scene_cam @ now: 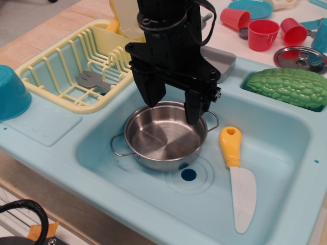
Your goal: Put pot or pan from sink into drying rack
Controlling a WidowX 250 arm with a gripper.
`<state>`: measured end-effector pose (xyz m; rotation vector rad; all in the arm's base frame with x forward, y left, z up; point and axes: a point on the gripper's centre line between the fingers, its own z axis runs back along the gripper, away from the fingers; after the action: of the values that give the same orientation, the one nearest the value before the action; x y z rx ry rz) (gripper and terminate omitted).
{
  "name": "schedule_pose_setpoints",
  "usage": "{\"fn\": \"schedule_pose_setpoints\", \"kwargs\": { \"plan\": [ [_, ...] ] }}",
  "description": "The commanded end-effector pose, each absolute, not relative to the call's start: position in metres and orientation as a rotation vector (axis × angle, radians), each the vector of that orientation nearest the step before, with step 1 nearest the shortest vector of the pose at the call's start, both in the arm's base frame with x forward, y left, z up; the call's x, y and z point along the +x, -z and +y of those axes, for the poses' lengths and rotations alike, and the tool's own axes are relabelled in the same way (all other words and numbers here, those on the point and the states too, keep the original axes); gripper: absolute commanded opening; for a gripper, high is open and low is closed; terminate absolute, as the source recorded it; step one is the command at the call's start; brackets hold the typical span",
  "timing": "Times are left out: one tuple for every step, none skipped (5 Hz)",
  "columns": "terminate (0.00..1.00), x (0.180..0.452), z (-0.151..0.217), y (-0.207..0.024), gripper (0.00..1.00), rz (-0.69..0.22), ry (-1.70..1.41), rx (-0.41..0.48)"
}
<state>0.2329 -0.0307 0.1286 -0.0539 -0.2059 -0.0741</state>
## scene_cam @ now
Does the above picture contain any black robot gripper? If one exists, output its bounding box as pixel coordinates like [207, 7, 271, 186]
[125, 28, 221, 125]

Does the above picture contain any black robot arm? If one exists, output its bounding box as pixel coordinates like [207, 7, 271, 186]
[125, 1, 221, 125]

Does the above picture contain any small stainless steel pot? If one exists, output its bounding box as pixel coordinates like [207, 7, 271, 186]
[121, 101, 220, 172]

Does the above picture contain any yellow drying rack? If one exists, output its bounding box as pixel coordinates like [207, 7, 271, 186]
[16, 19, 133, 114]

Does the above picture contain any yellow utensil in rack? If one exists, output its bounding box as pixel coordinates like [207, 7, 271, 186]
[106, 0, 122, 35]

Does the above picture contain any cream plastic plate in rack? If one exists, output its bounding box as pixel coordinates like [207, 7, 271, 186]
[113, 0, 145, 42]

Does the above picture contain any light blue toy sink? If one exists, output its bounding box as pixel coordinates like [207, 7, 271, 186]
[1, 58, 326, 244]

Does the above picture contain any steel pot lid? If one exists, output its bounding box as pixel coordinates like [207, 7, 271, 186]
[273, 46, 326, 75]

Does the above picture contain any grey toy faucet base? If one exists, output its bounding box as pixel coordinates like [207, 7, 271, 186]
[200, 46, 236, 84]

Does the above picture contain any grey toy fork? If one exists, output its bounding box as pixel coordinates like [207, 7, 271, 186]
[75, 70, 116, 94]

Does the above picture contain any red plastic cup lying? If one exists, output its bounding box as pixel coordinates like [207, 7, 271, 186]
[220, 8, 251, 31]

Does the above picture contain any red plastic cup upright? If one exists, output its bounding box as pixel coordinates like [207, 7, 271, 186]
[248, 19, 280, 52]

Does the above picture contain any teal plastic plate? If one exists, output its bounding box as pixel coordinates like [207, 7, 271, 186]
[228, 0, 273, 20]

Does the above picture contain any green toy bitter melon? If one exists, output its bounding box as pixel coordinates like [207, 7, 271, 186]
[246, 68, 326, 109]

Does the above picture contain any red plastic cup tilted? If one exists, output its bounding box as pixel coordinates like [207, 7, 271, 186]
[281, 18, 308, 46]

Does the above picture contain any cream toy object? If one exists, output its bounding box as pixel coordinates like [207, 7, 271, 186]
[269, 0, 298, 10]

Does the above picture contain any teal plastic cup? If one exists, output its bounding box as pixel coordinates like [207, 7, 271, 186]
[311, 18, 327, 53]

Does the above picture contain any blue plastic bowl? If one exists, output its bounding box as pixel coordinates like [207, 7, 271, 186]
[1, 65, 32, 121]

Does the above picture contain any orange tape piece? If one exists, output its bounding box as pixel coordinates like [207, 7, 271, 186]
[27, 221, 59, 241]

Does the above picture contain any yellow handled toy knife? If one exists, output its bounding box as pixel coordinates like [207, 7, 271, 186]
[219, 127, 257, 234]

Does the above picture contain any teal toy utensil handle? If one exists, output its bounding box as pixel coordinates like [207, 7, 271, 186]
[300, 18, 323, 31]

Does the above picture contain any black braided cable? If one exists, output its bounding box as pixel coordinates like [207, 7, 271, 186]
[0, 200, 49, 245]

